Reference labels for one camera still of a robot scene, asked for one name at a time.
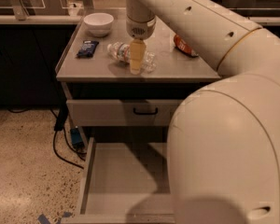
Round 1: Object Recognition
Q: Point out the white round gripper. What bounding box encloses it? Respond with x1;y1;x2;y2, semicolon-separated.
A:
126;17;156;75

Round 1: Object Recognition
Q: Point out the clear plastic water bottle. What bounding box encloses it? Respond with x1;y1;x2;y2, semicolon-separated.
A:
107;42;156;73

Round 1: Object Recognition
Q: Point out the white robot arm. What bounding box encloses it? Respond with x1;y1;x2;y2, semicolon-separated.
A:
127;0;280;224

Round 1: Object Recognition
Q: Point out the grey metal drawer cabinet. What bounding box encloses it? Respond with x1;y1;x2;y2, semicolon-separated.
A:
54;8;222;224

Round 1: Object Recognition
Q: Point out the closed upper grey drawer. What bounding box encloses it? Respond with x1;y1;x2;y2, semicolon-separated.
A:
67;100;181;126

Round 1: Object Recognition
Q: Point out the open grey middle drawer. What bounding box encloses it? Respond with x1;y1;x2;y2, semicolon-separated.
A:
61;138;175;224

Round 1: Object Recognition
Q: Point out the orange soda can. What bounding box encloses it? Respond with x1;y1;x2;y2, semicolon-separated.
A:
174;35;199;57

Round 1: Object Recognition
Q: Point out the white ceramic bowl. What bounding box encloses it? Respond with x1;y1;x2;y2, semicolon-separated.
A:
83;12;114;37

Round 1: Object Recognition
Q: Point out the dark blue snack packet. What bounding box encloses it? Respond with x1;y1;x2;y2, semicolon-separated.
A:
77;40;99;58

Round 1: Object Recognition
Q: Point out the black power strip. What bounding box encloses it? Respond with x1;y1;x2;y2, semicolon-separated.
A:
54;106;68;132

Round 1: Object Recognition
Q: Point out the blue power adapter box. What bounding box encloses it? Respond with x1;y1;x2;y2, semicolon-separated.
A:
70;128;83;148

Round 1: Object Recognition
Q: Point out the blue tape on floor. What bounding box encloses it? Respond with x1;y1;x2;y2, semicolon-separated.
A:
37;212;73;224

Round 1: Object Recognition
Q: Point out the black drawer handle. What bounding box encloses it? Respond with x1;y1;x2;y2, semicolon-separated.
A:
133;107;159;116

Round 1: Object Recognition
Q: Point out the black cable on floor left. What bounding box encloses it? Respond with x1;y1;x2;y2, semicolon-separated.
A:
7;107;87;170

